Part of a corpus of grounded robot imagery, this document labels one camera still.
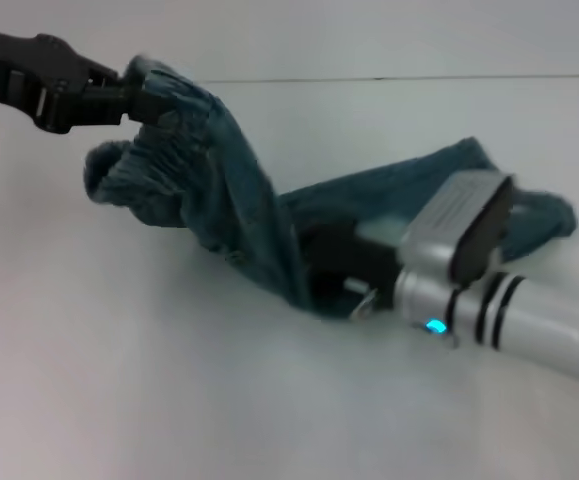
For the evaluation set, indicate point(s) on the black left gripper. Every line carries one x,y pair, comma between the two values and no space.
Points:
29,80

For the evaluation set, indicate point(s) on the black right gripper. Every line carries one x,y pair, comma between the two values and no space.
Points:
344,265

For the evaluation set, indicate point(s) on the blue denim shorts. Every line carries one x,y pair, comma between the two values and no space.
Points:
229,200

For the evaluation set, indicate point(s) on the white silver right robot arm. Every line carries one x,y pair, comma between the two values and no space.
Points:
544,330

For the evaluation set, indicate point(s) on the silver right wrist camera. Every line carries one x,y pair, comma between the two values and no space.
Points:
444,225

